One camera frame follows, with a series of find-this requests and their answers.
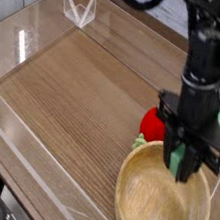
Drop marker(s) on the green rectangular block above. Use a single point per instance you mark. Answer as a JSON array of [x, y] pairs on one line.
[[175, 159]]

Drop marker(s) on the light wooden bowl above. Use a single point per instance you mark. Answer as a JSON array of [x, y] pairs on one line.
[[146, 189]]

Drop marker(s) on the clear acrylic corner bracket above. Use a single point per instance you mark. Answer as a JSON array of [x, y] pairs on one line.
[[79, 14]]

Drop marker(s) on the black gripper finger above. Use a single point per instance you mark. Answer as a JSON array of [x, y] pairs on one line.
[[191, 160], [171, 142]]

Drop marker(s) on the red plush strawberry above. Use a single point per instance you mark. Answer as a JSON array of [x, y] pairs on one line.
[[151, 129]]

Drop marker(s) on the clear acrylic tray wall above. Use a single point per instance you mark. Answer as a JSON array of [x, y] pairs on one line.
[[71, 103]]

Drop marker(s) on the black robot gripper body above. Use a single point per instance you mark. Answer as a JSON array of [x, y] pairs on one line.
[[195, 116]]

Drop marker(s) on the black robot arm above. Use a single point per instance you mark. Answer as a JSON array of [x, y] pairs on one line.
[[203, 57]]

